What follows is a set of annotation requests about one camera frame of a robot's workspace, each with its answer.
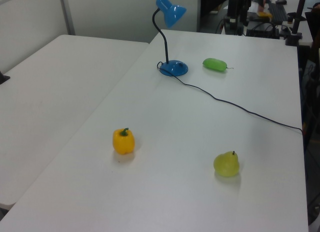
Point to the green cucumber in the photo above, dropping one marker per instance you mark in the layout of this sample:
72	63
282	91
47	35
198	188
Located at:
213	64

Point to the yellow bell pepper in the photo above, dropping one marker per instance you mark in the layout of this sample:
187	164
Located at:
123	143

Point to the black electronics box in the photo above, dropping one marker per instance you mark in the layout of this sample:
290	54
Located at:
262	30

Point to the yellow-green pear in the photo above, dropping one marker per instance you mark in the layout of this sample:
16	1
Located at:
226	164

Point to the blue desk lamp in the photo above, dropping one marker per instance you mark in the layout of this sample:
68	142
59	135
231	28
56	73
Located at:
172	12

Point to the black clamped stand pole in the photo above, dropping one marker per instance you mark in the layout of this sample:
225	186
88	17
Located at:
297	19

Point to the black computer mouse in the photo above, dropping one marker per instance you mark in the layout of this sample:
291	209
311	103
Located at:
281	1

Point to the black computer keyboard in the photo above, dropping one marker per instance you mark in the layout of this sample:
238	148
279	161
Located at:
277	12

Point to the small yellow object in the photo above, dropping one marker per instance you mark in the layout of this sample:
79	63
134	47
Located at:
264	15

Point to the black monitor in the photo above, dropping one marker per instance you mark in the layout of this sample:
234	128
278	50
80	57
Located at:
313	24

